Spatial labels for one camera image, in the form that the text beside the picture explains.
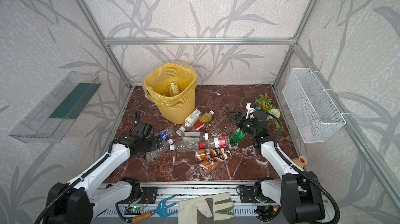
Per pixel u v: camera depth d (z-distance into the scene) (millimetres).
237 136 912
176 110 862
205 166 770
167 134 921
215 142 848
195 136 910
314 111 620
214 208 697
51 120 654
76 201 381
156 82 902
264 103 848
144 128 667
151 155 809
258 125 632
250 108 771
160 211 699
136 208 708
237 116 737
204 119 958
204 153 813
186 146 844
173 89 988
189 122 956
